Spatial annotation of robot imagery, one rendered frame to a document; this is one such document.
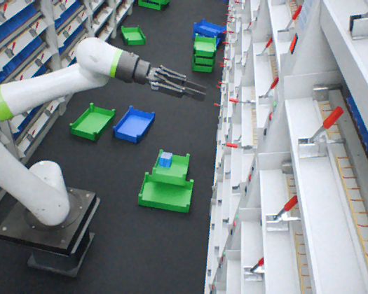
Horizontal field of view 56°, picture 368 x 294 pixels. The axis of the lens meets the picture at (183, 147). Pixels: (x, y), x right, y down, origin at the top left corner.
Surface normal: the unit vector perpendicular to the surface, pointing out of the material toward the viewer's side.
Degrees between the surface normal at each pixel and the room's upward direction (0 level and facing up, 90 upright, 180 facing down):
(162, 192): 0
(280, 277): 18
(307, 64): 90
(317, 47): 90
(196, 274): 0
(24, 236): 2
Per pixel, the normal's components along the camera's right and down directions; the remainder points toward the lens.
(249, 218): -0.13, 0.65
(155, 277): 0.11, -0.75
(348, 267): -0.20, -0.76
